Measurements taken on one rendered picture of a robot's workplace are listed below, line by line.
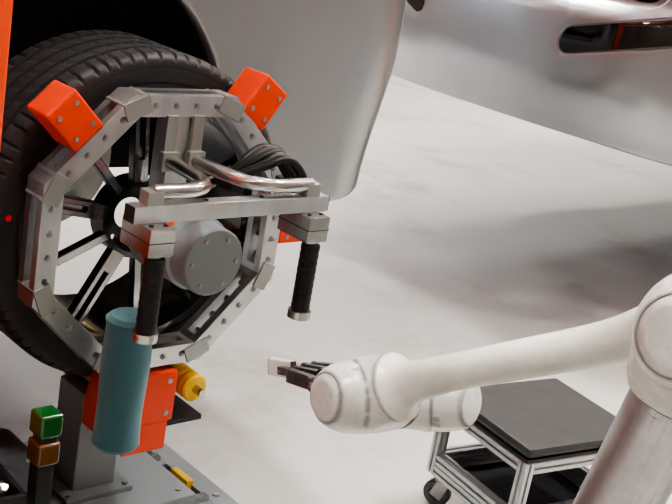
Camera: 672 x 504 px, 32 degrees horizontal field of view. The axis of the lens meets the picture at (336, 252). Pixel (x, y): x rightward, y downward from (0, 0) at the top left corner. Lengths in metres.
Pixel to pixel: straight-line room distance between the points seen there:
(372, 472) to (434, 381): 1.67
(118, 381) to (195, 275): 0.23
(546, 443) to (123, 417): 1.16
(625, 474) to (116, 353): 0.99
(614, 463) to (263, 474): 1.83
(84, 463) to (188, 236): 0.65
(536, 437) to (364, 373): 1.28
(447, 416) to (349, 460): 1.57
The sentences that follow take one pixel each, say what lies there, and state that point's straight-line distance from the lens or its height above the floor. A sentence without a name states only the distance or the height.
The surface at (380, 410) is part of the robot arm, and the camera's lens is 1.66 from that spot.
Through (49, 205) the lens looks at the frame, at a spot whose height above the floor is 0.92.
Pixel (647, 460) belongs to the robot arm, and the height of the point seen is 0.94.
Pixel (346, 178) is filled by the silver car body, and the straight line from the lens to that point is 3.05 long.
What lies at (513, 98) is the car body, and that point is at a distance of 4.63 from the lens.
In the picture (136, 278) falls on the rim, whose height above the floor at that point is 0.73.
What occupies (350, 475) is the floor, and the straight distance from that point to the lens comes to 3.25.
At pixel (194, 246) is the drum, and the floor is 0.89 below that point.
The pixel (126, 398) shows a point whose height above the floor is 0.60.
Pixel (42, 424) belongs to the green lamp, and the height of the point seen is 0.65.
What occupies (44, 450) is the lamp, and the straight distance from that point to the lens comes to 1.91.
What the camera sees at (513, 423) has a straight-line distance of 2.94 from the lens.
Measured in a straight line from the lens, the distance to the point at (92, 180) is 2.71.
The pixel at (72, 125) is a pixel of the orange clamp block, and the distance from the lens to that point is 2.01.
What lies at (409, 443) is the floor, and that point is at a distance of 3.50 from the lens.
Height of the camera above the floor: 1.52
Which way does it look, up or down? 17 degrees down
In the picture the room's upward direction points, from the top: 10 degrees clockwise
